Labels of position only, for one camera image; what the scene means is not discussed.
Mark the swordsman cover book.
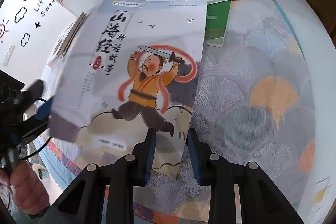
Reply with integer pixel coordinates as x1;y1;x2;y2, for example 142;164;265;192
50;0;207;178

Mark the leaning book stack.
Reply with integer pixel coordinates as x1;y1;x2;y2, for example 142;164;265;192
47;12;87;68

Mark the left hand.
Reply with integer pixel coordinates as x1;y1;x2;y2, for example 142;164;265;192
1;161;50;215

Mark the black cable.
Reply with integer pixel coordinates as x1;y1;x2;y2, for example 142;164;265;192
4;97;53;214

